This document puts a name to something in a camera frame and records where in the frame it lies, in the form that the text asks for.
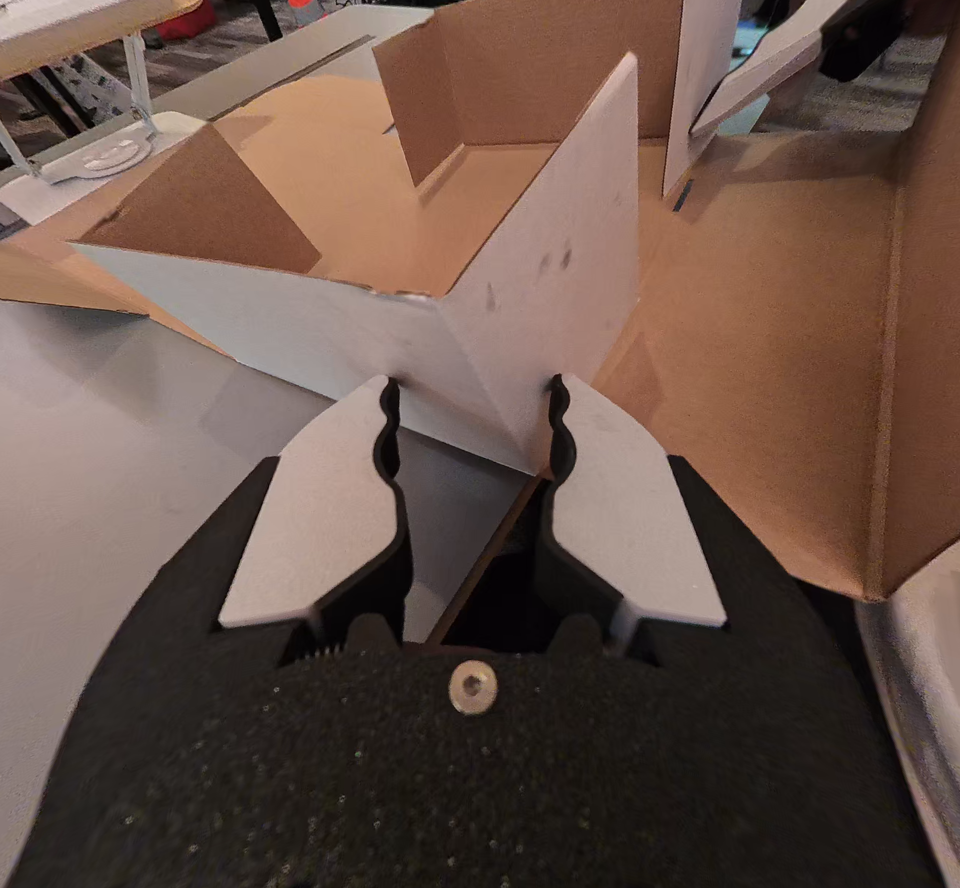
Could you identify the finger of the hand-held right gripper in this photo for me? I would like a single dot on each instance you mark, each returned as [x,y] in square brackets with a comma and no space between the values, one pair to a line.
[780,56]

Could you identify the white and brown cardboard box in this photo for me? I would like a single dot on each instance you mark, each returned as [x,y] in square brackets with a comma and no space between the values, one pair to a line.
[750,303]

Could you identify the white metal stand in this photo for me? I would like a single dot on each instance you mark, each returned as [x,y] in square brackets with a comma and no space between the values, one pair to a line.
[112,153]

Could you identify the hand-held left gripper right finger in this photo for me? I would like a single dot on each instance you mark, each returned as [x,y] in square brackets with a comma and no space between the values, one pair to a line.
[637,528]

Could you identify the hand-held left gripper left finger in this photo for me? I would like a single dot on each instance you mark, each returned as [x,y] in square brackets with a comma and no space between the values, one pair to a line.
[315,528]

